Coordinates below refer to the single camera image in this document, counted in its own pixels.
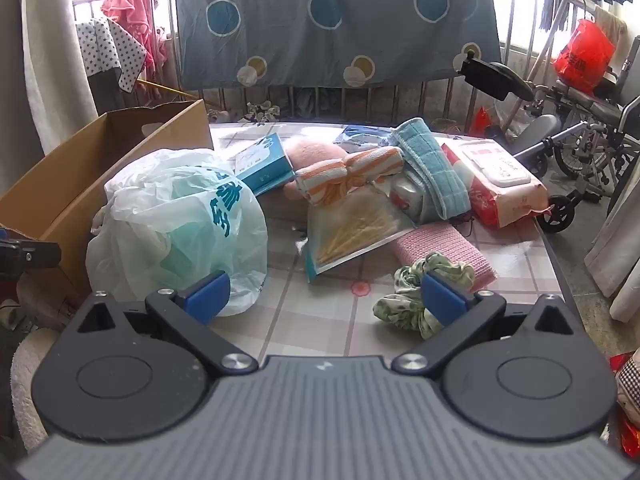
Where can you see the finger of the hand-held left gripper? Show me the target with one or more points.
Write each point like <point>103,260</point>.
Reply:
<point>30,255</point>

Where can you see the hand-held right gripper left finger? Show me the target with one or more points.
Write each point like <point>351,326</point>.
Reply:
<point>207,297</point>

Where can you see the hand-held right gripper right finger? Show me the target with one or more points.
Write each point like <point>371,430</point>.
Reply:
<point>442,300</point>

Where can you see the green floral scrunchie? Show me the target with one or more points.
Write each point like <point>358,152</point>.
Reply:
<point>400,305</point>

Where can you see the brown cardboard box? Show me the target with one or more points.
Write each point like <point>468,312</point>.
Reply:
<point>60,180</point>

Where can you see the white yogurt cup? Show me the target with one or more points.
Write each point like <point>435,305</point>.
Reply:
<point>405,197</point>

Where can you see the teal towel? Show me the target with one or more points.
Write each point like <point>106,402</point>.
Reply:
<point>430,165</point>

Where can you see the blue and white packet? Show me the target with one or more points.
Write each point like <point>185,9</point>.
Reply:
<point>360,135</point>

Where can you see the pink knit cloth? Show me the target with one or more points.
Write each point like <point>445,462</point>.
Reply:
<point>445,247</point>

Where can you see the white plastic bag teal print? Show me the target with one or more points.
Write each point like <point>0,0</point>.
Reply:
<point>165,220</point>

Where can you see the clear bag of cotton swabs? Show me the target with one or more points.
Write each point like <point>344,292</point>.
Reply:
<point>350,235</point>

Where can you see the pink wet wipes pack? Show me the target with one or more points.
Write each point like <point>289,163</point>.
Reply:
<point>500,195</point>

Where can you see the white fluffy cushion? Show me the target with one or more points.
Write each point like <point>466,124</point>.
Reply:
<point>25,385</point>

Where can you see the blue paper box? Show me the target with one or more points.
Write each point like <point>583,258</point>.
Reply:
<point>265,165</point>

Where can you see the orange striped towel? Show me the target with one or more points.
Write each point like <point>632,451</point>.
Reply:
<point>345,172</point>

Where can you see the pink plush toy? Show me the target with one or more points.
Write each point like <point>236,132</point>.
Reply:
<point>310,152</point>

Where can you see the black cloth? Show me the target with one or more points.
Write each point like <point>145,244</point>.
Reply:
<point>107,92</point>

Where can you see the red packet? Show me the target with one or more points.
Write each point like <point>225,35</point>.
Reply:
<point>481,121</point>

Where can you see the light curtain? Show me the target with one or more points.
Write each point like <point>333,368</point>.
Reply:
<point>620,250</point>

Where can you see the grey white curtain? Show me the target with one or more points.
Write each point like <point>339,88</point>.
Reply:
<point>50,60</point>

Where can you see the red checkered bag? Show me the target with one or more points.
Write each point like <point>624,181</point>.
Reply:
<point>627,385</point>

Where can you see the metal railing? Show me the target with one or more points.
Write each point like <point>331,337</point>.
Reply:
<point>371,102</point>

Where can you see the yellow stick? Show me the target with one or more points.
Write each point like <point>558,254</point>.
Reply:
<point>165,89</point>

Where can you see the white polka dot cloth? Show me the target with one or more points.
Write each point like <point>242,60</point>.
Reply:
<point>100,45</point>

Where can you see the wheelchair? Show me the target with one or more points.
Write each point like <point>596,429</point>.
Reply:
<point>590,110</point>

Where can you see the pink garment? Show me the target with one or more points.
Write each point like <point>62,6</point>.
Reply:
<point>130,5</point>

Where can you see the blue dotted quilt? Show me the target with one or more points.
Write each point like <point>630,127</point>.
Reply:
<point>280,35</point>

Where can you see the red plastic bag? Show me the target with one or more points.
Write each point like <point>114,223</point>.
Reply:
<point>582,55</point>

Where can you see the beige hanging towel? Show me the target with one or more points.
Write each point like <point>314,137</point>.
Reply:
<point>610,27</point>

